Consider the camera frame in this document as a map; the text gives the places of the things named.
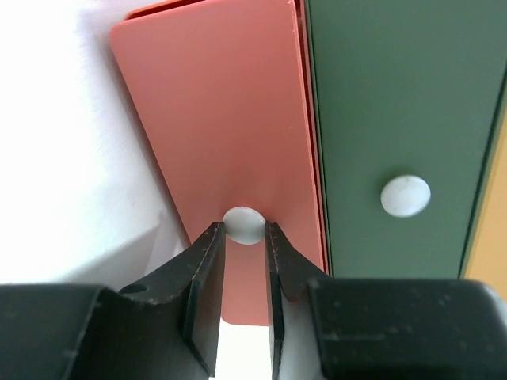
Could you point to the white drawer knob green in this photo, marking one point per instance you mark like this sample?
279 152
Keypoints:
405 196

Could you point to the red bottom drawer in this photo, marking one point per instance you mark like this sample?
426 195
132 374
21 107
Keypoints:
222 92

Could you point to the green middle drawer box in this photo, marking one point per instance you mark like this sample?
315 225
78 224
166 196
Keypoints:
404 88

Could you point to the white drawer knob red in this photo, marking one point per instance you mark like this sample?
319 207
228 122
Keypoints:
244 225

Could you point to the yellow top drawer box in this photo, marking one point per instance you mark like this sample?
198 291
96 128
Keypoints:
487 261

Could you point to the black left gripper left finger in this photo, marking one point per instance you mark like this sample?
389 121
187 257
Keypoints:
163 326

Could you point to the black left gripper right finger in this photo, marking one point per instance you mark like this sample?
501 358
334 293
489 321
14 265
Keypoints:
326 328

